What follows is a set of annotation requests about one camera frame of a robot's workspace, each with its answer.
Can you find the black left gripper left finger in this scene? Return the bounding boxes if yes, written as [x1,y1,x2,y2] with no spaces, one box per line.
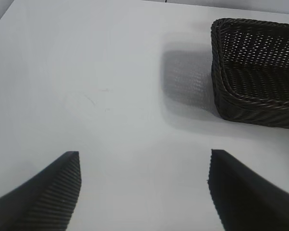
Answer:
[0,151,82,231]

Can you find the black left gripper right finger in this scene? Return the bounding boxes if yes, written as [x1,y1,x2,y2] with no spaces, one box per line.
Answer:
[207,149,289,231]

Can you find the dark brown wicker basket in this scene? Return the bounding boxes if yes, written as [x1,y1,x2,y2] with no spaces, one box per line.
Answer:
[210,18,289,132]

